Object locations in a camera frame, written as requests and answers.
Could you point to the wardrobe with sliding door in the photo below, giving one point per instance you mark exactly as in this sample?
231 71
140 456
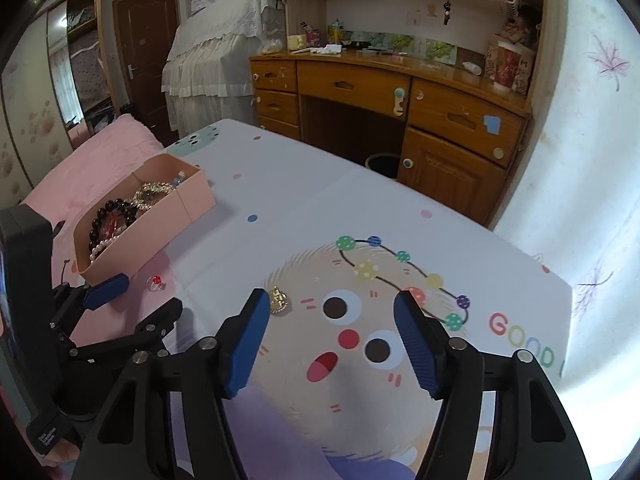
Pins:
56 93

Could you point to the gold rhinestone hair clip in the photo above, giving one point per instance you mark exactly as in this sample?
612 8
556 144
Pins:
149 194

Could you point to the white lace covered furniture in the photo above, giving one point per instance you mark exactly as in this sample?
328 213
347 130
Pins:
207 74

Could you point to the brown wooden door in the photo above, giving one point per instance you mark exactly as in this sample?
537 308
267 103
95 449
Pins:
145 31

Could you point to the floral paper cup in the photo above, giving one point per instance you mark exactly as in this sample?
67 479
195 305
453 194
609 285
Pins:
509 65

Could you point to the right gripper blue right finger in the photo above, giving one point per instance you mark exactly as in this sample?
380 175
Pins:
452 372

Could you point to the pink jewelry box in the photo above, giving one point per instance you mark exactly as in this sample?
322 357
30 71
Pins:
114 237

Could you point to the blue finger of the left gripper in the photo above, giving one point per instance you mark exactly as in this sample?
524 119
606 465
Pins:
101 294
148 336

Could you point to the wooden desk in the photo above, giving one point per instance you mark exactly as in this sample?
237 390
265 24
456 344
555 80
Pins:
454 136

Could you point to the wooden wall shelf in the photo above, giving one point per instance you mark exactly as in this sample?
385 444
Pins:
443 30

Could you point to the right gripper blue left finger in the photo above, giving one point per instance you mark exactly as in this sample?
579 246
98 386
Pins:
217 368

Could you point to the cartoon printed bed sheet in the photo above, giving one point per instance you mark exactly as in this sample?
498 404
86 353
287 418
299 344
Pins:
332 394

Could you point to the pink fluffy blanket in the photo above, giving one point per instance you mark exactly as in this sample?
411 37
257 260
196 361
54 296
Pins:
68 190

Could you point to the white floral curtain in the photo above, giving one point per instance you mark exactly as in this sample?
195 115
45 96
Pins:
574 205

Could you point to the round waste bin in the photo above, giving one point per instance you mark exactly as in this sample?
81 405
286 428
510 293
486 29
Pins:
385 164

